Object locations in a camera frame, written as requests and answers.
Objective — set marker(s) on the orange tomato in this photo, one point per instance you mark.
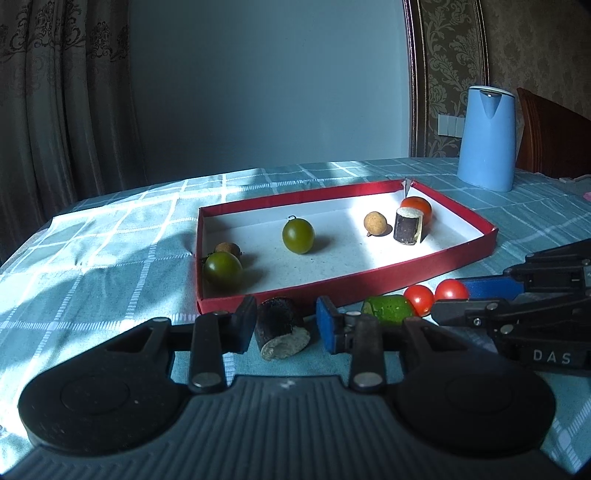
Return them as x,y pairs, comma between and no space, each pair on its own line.
421,207

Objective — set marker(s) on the round sugarcane piece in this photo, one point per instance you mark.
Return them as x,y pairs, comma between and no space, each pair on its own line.
277,323

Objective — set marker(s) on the brown wooden chair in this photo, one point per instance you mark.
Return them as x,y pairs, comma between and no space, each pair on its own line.
554,138

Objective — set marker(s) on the green cucumber piece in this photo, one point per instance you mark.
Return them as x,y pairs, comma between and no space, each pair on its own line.
388,308

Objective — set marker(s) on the green tomato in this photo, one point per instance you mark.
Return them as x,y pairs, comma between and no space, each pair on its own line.
222,271
298,235

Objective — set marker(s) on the blue electric kettle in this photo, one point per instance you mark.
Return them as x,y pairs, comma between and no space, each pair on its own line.
485,147

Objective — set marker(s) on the white wall switch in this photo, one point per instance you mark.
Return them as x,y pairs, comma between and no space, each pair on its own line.
450,124

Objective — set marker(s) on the brown kiwi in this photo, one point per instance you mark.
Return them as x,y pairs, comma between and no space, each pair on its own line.
375,222

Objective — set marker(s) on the grey patterned curtain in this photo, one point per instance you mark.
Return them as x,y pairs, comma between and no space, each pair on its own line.
69,115

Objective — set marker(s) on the red cherry tomato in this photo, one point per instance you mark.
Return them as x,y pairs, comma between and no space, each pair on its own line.
419,299
451,290

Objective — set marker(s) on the split sugarcane piece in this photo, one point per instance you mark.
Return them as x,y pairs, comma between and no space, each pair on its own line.
406,228

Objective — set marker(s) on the teal plaid tablecloth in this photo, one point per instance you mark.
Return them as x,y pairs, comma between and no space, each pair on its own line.
115,258

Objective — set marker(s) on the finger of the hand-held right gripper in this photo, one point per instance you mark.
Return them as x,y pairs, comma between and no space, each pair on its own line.
466,311
489,287

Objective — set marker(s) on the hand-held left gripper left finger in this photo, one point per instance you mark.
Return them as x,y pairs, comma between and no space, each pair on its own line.
244,323

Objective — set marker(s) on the brown framed damask wall panel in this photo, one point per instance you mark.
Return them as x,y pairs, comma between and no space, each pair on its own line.
452,55

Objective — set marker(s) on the small brown fruit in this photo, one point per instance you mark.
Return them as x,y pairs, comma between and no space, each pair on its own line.
227,248

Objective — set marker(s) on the red cardboard tray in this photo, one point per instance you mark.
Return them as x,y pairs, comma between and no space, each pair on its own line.
341,258

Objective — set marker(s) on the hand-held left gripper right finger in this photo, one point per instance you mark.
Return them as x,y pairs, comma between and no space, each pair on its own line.
325,327

